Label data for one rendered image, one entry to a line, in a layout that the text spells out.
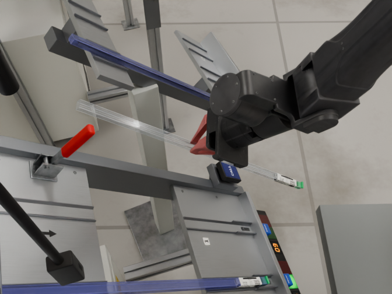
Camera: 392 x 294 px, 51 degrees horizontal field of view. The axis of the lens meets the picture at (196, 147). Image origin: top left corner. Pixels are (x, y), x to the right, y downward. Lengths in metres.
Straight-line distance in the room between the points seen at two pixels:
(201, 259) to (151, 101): 0.40
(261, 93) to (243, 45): 1.75
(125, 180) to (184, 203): 0.12
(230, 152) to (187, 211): 0.17
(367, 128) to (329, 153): 0.24
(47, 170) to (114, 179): 0.14
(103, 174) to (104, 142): 1.20
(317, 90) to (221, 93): 0.12
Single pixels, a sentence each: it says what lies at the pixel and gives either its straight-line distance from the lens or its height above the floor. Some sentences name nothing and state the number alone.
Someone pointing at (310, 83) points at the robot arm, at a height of 1.13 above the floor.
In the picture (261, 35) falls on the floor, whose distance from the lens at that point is 2.32.
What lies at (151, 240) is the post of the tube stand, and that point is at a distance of 1.61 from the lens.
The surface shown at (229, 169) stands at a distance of 0.83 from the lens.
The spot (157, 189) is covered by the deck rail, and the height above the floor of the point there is 0.85.
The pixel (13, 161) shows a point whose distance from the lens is 0.59.
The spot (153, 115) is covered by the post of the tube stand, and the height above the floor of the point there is 0.74.
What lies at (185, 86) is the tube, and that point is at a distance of 0.81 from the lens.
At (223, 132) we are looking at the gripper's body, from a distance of 0.61.
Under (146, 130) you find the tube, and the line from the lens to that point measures 0.64.
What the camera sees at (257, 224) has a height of 0.73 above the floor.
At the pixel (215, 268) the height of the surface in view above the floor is 0.82.
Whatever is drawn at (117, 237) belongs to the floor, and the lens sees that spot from 1.64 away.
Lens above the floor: 1.51
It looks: 56 degrees down
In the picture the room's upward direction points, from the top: straight up
